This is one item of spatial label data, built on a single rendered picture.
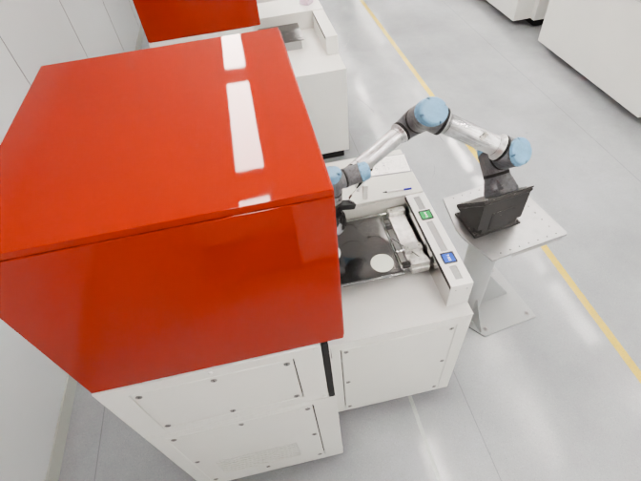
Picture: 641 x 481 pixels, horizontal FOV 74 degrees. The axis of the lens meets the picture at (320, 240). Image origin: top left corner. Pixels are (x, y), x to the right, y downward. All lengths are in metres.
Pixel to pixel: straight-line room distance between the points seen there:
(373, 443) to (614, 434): 1.22
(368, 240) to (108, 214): 1.28
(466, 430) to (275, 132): 1.96
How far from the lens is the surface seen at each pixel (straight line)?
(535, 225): 2.28
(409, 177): 2.19
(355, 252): 1.92
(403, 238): 2.01
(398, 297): 1.88
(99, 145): 1.14
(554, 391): 2.77
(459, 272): 1.82
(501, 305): 2.94
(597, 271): 3.35
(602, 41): 5.07
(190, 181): 0.93
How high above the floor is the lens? 2.37
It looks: 48 degrees down
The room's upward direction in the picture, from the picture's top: 7 degrees counter-clockwise
